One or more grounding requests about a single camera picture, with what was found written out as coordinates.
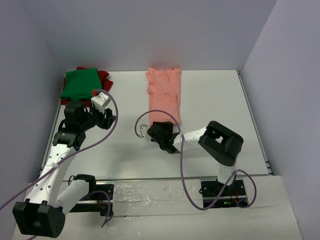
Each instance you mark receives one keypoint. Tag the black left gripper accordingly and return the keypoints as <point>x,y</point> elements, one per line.
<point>105,123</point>

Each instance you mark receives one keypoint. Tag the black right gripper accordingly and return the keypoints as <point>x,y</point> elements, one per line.
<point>170,131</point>

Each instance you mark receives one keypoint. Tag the pink t shirt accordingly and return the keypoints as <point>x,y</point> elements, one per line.
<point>164,93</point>

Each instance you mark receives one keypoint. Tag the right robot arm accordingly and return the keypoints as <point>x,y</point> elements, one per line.
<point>220,142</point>

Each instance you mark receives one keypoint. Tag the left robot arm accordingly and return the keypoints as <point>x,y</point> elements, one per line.
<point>44,210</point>

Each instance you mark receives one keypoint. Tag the red folded t shirt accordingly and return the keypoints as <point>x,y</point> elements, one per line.
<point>105,82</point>

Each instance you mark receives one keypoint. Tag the green folded t shirt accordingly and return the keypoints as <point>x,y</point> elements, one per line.
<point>79,84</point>

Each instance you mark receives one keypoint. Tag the silver tape patch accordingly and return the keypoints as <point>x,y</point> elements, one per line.
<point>151,198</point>

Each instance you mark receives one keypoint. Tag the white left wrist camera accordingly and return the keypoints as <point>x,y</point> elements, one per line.
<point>100,101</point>

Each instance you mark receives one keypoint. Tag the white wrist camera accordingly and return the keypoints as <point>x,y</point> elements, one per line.
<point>143,132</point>
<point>100,101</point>

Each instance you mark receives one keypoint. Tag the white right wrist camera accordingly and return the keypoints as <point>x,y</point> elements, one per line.
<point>143,132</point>

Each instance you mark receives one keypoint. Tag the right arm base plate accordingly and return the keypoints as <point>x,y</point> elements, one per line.
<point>233,196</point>

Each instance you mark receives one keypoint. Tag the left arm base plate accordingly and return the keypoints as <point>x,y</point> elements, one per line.
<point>97,202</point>

